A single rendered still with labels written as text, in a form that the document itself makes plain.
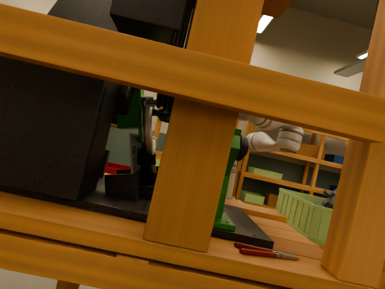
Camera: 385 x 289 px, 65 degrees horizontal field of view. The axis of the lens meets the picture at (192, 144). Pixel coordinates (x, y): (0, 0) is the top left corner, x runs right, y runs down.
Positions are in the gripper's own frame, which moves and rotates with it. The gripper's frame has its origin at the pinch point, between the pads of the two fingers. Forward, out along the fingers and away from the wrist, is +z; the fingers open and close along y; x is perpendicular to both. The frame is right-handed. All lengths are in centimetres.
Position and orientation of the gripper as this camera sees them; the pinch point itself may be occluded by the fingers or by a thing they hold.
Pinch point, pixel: (150, 108)
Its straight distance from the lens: 99.4
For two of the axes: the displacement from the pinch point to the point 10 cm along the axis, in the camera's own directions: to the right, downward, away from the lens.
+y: 0.1, -7.1, -7.0
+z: -10.0, 0.4, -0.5
